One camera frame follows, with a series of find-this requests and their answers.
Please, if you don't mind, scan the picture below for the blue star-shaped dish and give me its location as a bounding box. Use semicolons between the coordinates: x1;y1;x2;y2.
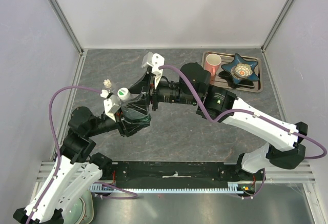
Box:
221;53;260;85

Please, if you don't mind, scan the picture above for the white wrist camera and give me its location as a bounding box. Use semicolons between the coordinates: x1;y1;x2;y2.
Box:
100;89;120;121
141;52;165;89

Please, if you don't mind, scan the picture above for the purple cable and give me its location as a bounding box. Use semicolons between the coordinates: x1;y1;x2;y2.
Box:
25;85;139;224
158;65;327;160

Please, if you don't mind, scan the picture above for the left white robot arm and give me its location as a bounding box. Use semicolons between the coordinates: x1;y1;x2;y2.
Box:
13;104;151;223

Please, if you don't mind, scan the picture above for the slotted cable duct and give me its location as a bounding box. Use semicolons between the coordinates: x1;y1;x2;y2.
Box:
89;182;256;194

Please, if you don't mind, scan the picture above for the cream bottle cap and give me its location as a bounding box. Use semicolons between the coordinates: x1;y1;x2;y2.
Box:
104;79;112;89

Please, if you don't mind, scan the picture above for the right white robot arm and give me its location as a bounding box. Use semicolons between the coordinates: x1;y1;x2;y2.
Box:
117;63;308;180

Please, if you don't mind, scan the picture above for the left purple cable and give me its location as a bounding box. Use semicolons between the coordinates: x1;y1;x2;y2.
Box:
25;85;139;224

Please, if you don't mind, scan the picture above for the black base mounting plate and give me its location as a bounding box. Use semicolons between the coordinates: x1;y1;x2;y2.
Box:
101;161;264;182

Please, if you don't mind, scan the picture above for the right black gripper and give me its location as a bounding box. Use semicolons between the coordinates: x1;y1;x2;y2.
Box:
122;71;199;117

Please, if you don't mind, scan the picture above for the small patterned bowl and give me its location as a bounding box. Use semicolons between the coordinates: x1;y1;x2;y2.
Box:
232;63;253;79

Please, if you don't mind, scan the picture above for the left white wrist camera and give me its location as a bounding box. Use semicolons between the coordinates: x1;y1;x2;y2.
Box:
100;89;120;121

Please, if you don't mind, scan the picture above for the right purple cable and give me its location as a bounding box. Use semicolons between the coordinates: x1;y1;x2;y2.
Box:
158;65;327;160

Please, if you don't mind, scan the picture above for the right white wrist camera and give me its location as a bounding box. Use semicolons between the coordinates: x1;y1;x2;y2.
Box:
141;52;165;89

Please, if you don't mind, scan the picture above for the white bottle cap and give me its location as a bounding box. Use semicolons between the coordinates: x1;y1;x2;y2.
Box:
117;87;131;101

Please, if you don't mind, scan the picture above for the pink mug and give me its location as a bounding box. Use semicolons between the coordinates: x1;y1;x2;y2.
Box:
204;53;222;76

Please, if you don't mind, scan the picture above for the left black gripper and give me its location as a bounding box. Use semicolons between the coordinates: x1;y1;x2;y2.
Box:
87;107;150;136

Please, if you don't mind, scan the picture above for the green ceramic plate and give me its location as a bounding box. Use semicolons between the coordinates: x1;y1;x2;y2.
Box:
78;190;95;224

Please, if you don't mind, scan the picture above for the green ceramic bowl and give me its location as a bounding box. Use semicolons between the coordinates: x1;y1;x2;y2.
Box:
64;198;86;224

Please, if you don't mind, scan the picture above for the green label water bottle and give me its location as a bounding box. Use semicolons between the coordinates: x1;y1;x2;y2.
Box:
121;99;151;126

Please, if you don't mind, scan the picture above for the metal tray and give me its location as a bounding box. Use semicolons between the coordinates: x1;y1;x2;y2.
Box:
201;51;263;93

